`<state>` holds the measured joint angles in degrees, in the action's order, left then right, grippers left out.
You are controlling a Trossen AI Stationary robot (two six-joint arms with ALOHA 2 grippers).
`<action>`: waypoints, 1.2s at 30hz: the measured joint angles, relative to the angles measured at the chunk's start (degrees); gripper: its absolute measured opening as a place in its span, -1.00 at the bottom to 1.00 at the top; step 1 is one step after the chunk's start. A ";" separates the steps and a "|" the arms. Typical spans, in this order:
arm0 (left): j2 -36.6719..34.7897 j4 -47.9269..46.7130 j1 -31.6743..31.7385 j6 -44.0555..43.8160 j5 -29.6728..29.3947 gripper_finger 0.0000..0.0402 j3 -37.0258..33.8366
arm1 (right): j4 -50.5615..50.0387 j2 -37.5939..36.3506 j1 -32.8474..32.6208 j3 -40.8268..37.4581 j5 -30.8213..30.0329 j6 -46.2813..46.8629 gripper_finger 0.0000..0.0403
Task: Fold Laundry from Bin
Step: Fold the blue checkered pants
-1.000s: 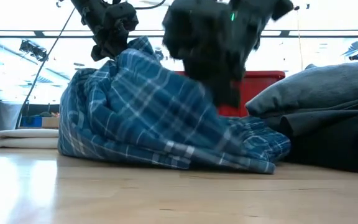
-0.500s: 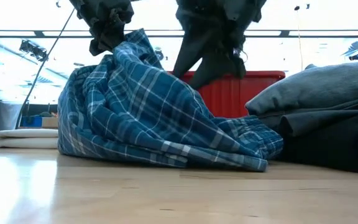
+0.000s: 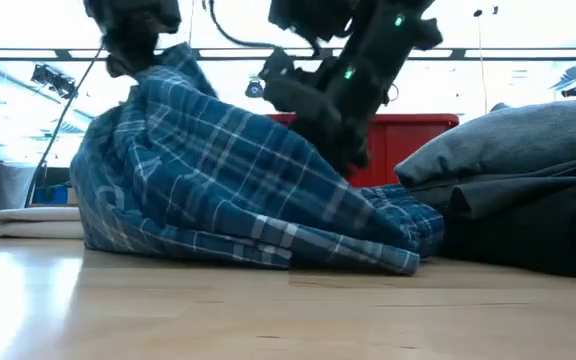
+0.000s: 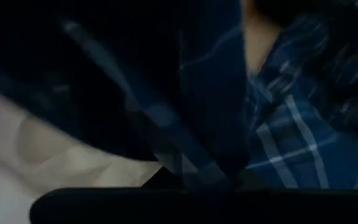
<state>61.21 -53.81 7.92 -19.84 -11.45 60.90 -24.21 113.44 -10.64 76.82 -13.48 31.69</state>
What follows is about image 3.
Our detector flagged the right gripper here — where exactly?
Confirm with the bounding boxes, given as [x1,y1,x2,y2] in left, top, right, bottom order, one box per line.
[295,49,394,174]

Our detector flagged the long black desk cable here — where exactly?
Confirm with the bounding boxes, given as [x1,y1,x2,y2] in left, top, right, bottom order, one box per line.
[23,44,105,208]

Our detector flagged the black cloth garment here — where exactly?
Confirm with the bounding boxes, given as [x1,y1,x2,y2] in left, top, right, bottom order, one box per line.
[437,177,576,281]

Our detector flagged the blue background bin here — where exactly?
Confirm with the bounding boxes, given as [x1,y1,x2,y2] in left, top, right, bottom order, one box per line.
[32,185,72,205]

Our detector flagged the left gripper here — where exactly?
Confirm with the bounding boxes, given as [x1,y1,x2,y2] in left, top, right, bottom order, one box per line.
[102,27,162,79]

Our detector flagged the red plastic laundry bin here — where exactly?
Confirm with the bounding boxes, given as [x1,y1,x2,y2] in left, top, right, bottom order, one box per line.
[267,113,461,189]

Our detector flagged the black ceiling spotlight cluster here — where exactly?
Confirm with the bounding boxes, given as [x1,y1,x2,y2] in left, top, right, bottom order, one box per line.
[30,63,80,100]

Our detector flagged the round black overhead camera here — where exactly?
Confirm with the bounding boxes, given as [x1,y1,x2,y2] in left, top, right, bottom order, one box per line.
[245,78,265,100]

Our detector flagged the blue plaid shirt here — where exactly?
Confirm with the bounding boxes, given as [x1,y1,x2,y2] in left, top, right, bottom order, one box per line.
[69,42,445,277]

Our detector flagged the cream canvas tote bag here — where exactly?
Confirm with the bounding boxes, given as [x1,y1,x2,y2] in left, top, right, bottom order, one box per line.
[0,206,85,240]

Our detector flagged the light grey garment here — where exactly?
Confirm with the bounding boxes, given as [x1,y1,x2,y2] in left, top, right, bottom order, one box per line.
[394,94,576,189]

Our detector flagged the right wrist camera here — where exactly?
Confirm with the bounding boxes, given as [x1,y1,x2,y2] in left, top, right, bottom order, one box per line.
[260,47,342,124]

